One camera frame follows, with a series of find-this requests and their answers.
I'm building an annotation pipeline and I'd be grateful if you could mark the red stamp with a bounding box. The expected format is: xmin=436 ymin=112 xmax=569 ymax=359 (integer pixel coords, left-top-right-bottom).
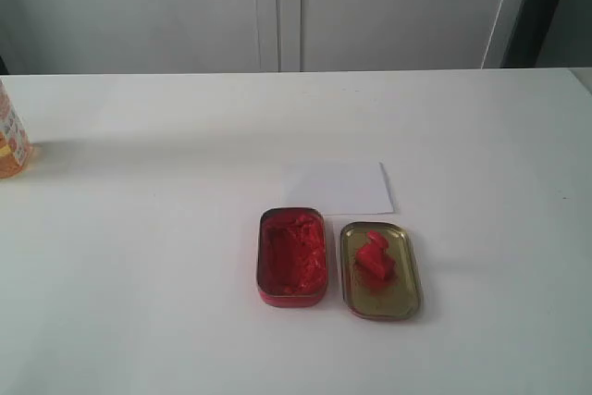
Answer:
xmin=355 ymin=230 xmax=395 ymax=282

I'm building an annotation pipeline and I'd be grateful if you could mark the red ink paste tin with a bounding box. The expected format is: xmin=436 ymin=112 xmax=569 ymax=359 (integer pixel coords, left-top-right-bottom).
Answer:
xmin=255 ymin=207 xmax=328 ymax=308

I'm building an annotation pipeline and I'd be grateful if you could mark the white cabinet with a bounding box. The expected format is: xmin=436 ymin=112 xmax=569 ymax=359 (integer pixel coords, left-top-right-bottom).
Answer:
xmin=1 ymin=0 xmax=523 ymax=74

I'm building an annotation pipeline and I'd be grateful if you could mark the white paper sheet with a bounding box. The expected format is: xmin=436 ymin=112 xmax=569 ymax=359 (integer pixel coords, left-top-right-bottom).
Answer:
xmin=283 ymin=161 xmax=396 ymax=216

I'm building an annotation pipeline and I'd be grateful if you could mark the orange translucent bottle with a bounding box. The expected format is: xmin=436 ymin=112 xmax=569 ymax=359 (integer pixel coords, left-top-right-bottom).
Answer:
xmin=0 ymin=83 xmax=33 ymax=179

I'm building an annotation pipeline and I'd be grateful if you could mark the gold tin lid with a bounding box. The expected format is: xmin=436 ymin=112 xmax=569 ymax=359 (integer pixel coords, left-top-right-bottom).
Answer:
xmin=339 ymin=221 xmax=422 ymax=321

